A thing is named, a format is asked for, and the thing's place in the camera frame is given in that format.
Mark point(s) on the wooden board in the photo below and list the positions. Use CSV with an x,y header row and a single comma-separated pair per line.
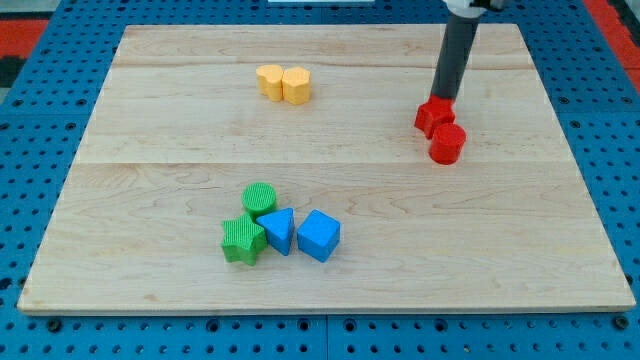
x,y
180,129

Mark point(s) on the red star block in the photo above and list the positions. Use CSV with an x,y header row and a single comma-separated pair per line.
x,y
434,112

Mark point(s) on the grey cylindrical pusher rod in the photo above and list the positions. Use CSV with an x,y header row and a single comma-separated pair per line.
x,y
455,50

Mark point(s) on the yellow hexagon block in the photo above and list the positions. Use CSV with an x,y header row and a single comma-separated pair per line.
x,y
296,82

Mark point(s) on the green cylinder block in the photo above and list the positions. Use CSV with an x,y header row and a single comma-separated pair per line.
x,y
259,199

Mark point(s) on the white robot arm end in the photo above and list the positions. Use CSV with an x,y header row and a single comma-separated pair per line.
x,y
475,8

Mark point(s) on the blue triangle block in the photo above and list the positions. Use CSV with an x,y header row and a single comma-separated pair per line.
x,y
279,227

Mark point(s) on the blue cube block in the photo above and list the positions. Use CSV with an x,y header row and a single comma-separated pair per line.
x,y
318,235

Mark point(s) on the red cylinder block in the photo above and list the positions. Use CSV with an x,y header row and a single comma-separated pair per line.
x,y
447,143

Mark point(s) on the green star block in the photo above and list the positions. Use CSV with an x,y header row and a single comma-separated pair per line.
x,y
243,240

